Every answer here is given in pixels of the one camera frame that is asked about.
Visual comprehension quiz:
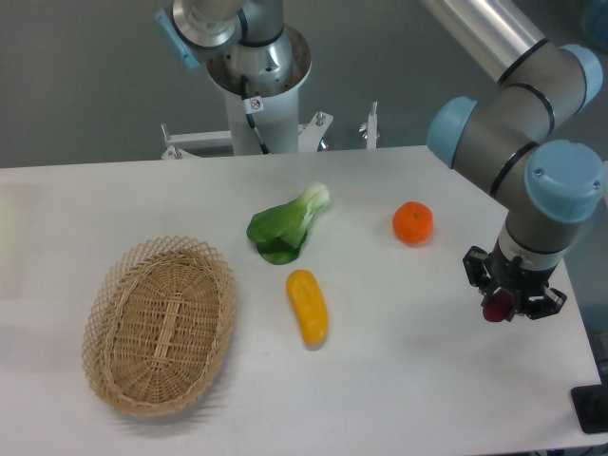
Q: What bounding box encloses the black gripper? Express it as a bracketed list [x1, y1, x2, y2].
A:
[463, 246, 567, 319]

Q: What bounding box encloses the purple sweet potato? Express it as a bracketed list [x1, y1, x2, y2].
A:
[482, 290, 513, 323]

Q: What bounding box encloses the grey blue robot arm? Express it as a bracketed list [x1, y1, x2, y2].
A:
[155, 1, 606, 321]

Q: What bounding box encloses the woven wicker basket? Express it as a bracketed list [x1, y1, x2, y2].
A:
[82, 237, 236, 417]

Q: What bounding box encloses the orange mandarin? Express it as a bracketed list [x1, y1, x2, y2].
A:
[392, 201, 434, 244]

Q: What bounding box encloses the black device at table edge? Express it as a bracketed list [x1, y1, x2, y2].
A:
[570, 385, 607, 434]

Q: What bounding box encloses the yellow squash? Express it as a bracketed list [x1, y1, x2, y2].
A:
[286, 270, 329, 347]

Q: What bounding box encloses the green bok choy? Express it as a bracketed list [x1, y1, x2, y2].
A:
[246, 181, 331, 265]

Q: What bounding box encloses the white clamp bracket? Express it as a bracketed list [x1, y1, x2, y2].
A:
[358, 101, 380, 150]

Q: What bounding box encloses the white metal base frame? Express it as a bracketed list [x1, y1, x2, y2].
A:
[161, 111, 333, 160]

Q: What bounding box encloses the black cable on pedestal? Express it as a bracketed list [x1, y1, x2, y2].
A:
[239, 74, 272, 156]

